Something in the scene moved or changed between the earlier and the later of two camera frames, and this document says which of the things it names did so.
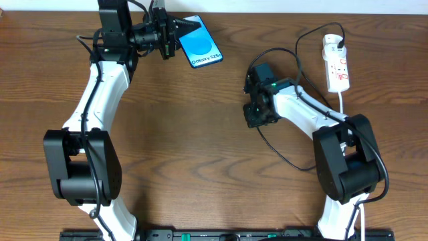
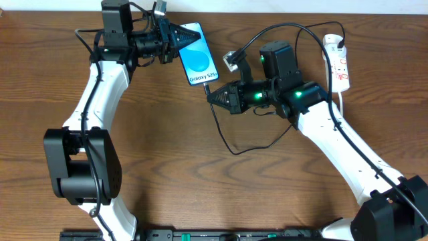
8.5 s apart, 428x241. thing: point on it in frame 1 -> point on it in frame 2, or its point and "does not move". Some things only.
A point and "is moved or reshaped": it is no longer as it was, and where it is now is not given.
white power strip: (337, 73) does not move
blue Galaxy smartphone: (199, 46) is moved or reshaped
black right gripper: (251, 120) -> (236, 104)
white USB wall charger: (330, 50) does not move
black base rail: (229, 235) does not move
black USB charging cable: (281, 156) -> (342, 44)
